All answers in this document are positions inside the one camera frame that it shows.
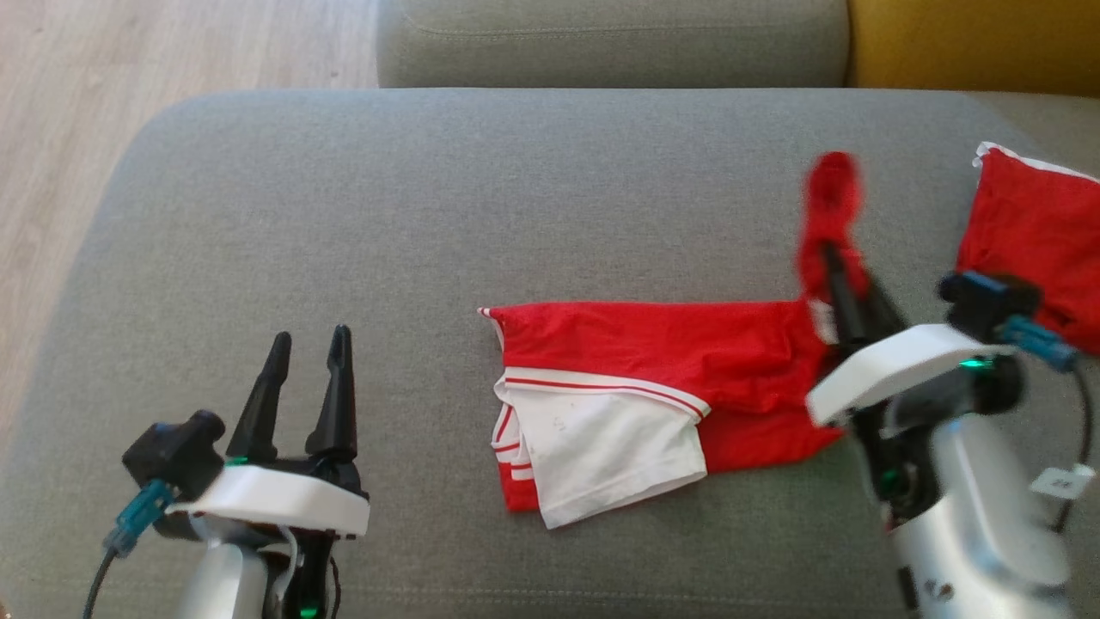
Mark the red basketball jersey number 23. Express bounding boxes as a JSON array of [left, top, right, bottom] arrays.
[[476, 150, 871, 530]]

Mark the teal left cable connector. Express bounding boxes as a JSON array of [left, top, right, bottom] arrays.
[[102, 478, 178, 559]]

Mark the teal right cable connector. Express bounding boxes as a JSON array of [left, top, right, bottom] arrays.
[[1000, 313, 1083, 373]]

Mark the grey sofa seat cushion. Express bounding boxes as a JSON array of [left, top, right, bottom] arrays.
[[0, 88, 1100, 619]]

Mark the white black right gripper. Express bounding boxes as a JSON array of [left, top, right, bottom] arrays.
[[804, 242, 1022, 429]]

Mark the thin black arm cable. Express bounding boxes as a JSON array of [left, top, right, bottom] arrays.
[[1050, 365, 1097, 536], [81, 544, 123, 619]]

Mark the white right cable label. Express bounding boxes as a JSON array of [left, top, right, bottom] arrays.
[[1028, 463, 1097, 502]]

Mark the teal cable connector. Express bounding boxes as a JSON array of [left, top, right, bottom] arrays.
[[1000, 313, 1083, 373], [102, 478, 178, 559]]

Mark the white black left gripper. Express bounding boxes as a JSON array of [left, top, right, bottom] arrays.
[[165, 323, 371, 540]]

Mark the grey sofa back cushion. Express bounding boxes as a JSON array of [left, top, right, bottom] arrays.
[[375, 0, 853, 90]]

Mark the plain red garment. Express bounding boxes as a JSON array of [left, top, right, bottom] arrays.
[[955, 141, 1100, 359]]

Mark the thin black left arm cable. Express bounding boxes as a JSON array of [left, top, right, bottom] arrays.
[[81, 544, 123, 619]]

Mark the yellow cushion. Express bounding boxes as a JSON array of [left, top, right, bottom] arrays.
[[846, 0, 1100, 98]]

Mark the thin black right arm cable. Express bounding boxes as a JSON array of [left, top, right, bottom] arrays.
[[1050, 365, 1097, 536]]

